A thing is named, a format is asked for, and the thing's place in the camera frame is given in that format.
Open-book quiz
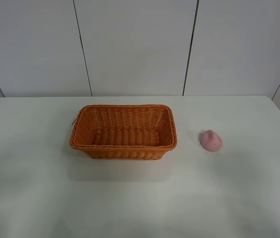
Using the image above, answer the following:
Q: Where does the orange woven rectangular basket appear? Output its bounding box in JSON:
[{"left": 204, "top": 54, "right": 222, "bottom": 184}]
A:
[{"left": 69, "top": 104, "right": 177, "bottom": 160}]

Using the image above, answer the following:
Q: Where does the pink peach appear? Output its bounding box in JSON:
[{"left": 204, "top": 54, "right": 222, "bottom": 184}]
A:
[{"left": 199, "top": 130, "right": 223, "bottom": 152}]

